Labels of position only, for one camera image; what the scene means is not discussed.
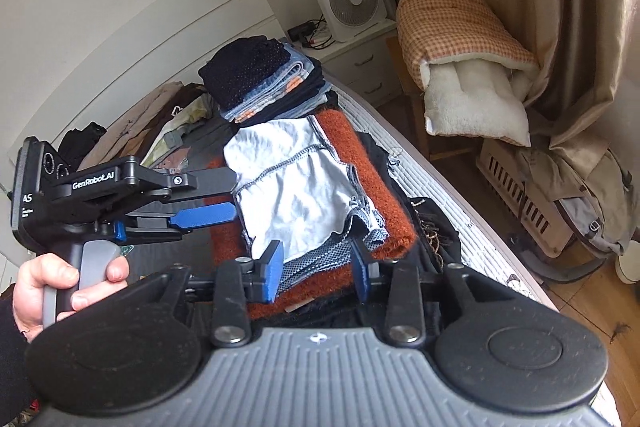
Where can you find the beige pet carrier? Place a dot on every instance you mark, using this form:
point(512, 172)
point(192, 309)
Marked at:
point(525, 207)

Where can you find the orange knit sweater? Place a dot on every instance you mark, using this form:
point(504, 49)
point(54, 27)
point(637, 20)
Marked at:
point(390, 217)

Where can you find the black power strip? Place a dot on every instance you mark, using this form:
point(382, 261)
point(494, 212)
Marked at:
point(302, 29)

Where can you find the stack of dark folded clothes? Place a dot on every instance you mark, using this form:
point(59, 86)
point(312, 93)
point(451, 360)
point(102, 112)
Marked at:
point(250, 67)

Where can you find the person's left forearm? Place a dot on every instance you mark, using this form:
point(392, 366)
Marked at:
point(12, 372)

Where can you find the stack of beige brown clothes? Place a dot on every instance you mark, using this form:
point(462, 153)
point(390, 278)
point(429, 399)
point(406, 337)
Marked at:
point(150, 112)

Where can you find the wooden chair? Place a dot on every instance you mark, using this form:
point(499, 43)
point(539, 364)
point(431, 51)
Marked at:
point(417, 117)

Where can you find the beige grey backpack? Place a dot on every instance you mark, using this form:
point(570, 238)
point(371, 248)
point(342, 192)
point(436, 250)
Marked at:
point(600, 187)

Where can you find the black jacket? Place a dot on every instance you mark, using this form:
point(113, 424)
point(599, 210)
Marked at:
point(82, 142)

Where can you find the light grey pants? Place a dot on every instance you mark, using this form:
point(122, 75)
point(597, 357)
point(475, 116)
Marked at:
point(290, 187)

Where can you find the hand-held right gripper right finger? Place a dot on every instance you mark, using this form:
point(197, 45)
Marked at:
point(361, 274)

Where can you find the orange checked fleece cushion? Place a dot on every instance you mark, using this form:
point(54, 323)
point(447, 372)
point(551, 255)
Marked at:
point(450, 27)

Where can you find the beige curtain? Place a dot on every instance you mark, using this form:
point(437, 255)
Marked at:
point(575, 7)

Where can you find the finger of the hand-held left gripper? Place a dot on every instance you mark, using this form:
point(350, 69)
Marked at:
point(205, 214)
point(210, 182)

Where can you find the person's left hand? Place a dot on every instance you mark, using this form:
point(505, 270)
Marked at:
point(35, 287)

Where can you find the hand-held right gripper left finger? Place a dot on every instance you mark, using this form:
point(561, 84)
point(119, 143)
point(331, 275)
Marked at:
point(274, 269)

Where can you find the white nightstand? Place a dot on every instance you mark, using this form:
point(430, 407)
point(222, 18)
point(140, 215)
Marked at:
point(370, 67)

